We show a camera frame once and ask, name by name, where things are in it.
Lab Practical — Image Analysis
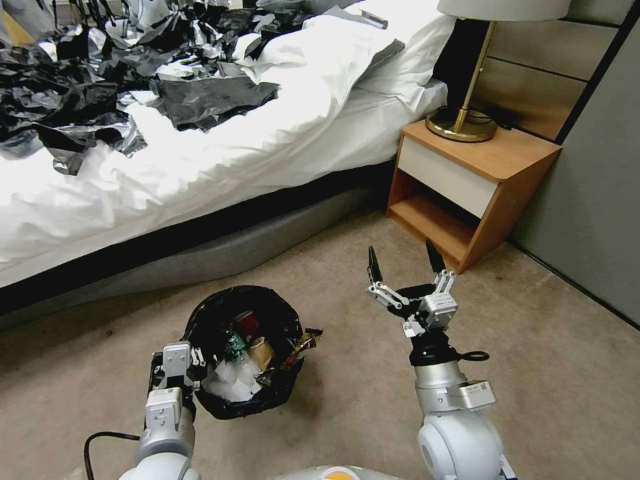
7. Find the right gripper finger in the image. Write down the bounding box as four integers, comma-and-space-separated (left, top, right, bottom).
365, 245, 417, 317
425, 239, 457, 300

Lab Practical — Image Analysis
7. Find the trash bin with black liner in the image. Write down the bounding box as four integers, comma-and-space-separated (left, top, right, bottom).
183, 285, 307, 421

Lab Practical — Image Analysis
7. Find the crumpled white tissue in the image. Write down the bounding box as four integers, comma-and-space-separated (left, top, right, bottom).
206, 357, 265, 404

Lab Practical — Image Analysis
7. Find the green drink can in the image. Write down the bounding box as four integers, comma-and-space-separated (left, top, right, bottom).
221, 329, 249, 362

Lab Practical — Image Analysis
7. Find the red paper cup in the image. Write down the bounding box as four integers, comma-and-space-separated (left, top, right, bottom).
236, 310, 259, 337

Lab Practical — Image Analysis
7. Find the brown paper cup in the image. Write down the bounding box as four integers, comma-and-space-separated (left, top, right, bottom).
247, 337, 277, 372

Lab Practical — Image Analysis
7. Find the brown yellow snack wrapper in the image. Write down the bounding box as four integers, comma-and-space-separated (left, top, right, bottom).
253, 327, 324, 392

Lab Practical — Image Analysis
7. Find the white nightstand drawer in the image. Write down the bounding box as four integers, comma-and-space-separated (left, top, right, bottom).
397, 135, 501, 219

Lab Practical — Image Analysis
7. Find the grey upholstered bed base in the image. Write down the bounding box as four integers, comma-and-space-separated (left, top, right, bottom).
0, 159, 402, 332

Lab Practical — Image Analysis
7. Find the wooden nightstand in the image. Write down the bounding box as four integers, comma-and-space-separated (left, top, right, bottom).
385, 119, 564, 275

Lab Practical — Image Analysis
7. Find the white robot front shell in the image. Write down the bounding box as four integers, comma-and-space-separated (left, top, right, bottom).
277, 465, 369, 480

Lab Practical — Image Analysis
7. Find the brass lamp with white shade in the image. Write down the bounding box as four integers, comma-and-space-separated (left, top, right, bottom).
425, 0, 573, 144

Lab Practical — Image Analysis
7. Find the white bed duvet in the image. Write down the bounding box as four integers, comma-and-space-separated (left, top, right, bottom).
0, 12, 449, 279

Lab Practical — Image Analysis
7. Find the white pillow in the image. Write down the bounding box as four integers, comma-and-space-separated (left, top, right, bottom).
352, 11, 457, 117
245, 12, 407, 103

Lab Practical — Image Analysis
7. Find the silver grey plastic bag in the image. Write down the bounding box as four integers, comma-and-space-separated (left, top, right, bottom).
51, 149, 85, 177

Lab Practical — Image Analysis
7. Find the beige padded headboard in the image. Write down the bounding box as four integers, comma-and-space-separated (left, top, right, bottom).
442, 0, 637, 147

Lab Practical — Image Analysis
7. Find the dark grey plastic bag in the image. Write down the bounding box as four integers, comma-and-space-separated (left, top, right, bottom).
151, 75, 281, 134

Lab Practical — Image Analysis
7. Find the pile of black plastic bags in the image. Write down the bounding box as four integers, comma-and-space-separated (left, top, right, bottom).
0, 0, 361, 157

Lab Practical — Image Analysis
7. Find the tan wooden board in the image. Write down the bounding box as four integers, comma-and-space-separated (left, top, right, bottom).
0, 9, 37, 49

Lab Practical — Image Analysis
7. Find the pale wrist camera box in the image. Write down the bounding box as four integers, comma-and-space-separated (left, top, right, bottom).
419, 293, 459, 332
161, 341, 195, 377

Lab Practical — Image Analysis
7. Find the black lamp cable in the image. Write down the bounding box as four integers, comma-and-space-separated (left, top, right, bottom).
469, 106, 519, 132

